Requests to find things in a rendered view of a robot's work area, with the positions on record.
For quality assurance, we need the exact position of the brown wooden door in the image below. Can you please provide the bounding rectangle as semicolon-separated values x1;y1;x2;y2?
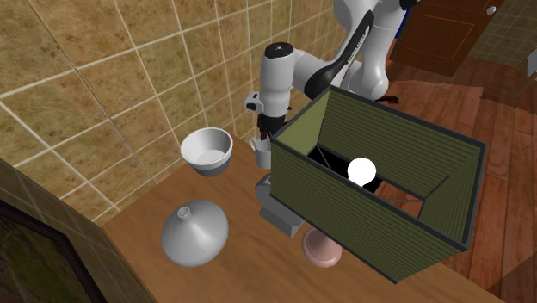
393;0;508;79

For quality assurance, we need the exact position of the white round lamp bulb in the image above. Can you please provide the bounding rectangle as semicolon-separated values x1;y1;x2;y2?
346;157;378;188

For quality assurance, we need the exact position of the pink bowl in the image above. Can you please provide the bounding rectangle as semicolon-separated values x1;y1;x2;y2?
300;226;343;269

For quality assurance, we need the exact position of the grey box-shaped appliance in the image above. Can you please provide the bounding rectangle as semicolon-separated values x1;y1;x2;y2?
254;173;306;238

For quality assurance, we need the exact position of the white bowl with grey base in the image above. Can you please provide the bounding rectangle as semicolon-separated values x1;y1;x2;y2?
180;127;234;178

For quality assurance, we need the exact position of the dark-framed wall picture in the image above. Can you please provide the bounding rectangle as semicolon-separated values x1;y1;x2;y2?
0;198;108;303

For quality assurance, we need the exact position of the grey cone-shaped lid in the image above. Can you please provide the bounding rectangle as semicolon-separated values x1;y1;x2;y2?
161;199;231;269

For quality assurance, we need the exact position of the green rectangular lamp shade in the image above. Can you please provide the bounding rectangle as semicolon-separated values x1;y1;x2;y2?
269;84;489;285

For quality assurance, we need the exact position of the white mug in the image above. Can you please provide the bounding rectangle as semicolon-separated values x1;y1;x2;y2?
248;136;274;171

